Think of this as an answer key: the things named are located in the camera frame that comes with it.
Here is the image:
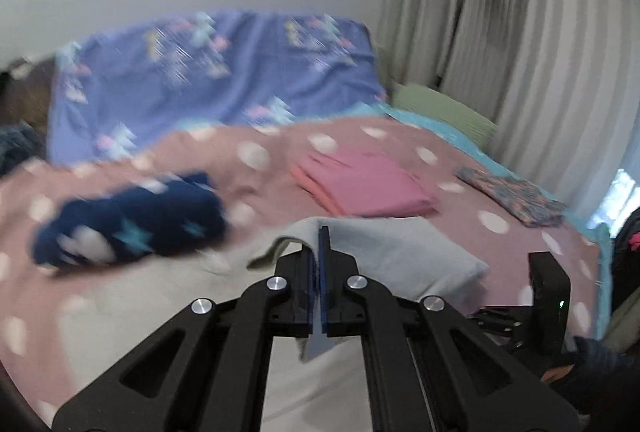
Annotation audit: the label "green pillow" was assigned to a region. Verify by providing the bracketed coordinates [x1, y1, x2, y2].
[391, 83, 498, 148]

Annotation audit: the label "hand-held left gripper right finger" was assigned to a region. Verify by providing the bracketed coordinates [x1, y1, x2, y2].
[318, 225, 582, 432]

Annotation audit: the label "beige pleated curtain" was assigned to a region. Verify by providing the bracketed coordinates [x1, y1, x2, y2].
[375, 0, 640, 224]

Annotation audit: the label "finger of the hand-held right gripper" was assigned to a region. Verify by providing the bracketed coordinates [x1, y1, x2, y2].
[467, 306, 532, 349]

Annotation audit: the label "folded pink clothes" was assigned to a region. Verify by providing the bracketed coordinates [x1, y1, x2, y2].
[289, 147, 441, 217]

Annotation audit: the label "blue printed bed sheet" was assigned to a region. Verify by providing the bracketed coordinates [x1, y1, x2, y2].
[46, 11, 391, 165]

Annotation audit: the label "folded floral cloth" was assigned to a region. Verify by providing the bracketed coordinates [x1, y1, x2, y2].
[456, 166, 566, 228]

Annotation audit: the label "navy star-print garment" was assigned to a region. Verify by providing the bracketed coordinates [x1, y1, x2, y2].
[32, 171, 228, 269]

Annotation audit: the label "dark plaid cloth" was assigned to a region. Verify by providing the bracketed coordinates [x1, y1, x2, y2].
[0, 125, 47, 174]

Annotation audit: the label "brown headboard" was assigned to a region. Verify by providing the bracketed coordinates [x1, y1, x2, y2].
[0, 56, 57, 129]

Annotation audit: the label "person's right forearm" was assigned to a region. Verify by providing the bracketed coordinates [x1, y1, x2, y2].
[544, 336, 640, 432]

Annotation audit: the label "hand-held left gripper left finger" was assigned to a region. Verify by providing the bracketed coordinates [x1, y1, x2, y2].
[51, 248, 319, 432]

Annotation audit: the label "grey small garment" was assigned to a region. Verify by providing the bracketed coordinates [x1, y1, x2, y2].
[247, 216, 491, 363]

